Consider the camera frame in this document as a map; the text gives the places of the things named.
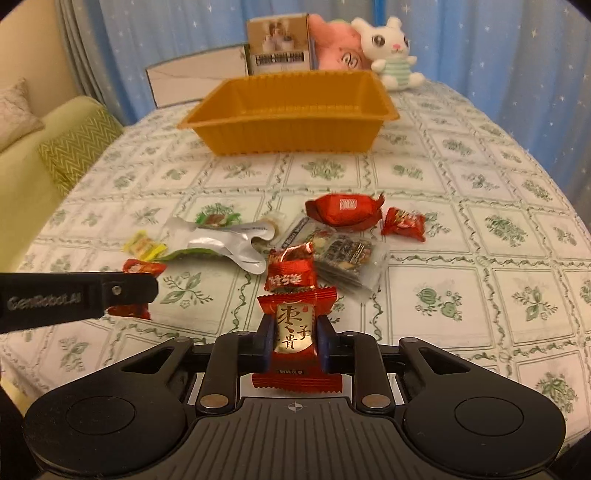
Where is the small clear wrapped snack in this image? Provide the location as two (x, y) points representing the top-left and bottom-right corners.
(259, 210), (290, 237)

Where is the yellow candy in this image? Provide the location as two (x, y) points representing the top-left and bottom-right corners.
(122, 230), (167, 262)

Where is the white bunny plush toy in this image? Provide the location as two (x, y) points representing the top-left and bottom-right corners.
(351, 16), (426, 91)

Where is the orange plastic tray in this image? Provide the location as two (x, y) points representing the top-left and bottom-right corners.
(177, 70), (400, 156)

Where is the large red snack packet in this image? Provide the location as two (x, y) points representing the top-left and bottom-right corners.
(305, 193), (385, 232)

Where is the red foil candy packet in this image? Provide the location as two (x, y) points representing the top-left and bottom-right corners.
(264, 242), (318, 293)

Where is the silver green snack bag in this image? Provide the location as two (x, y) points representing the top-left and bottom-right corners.
(157, 217), (276, 275)

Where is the blue star curtain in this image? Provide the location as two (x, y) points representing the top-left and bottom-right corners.
(56, 0), (590, 219)

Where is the beige cushion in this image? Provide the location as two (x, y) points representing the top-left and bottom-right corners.
(0, 78), (44, 152)

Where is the red gold jujube candy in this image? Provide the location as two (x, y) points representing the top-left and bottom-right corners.
(252, 287), (342, 394)

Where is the red candy under gripper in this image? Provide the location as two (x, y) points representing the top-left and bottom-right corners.
(106, 259), (166, 320)

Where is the brown product box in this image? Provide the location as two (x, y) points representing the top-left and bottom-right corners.
(246, 13), (312, 75)

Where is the white flat cardboard box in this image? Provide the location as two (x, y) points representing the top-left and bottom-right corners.
(145, 44), (249, 108)

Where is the small red candy packet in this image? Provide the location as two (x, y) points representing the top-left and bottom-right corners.
(381, 207), (426, 242)

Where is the green chevron cushion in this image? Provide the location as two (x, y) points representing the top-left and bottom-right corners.
(37, 107), (123, 198)

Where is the clear mixed nuts packet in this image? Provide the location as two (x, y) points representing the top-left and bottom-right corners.
(274, 214), (389, 303)

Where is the yellow-green sofa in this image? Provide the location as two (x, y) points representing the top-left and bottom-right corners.
(1, 96), (122, 272)

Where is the pink star plush toy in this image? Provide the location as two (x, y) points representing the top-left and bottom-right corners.
(308, 13), (370, 71)

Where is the green floral tablecloth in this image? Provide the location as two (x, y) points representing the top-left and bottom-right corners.
(14, 83), (590, 444)

